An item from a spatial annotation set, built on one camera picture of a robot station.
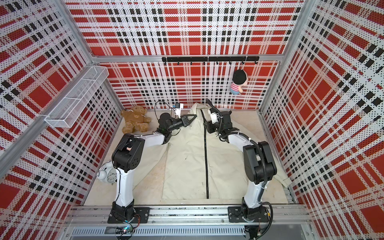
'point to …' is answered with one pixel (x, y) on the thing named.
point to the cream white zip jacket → (198, 164)
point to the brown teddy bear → (135, 120)
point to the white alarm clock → (107, 172)
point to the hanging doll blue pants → (240, 78)
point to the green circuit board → (125, 230)
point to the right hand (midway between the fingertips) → (208, 122)
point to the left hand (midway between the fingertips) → (199, 115)
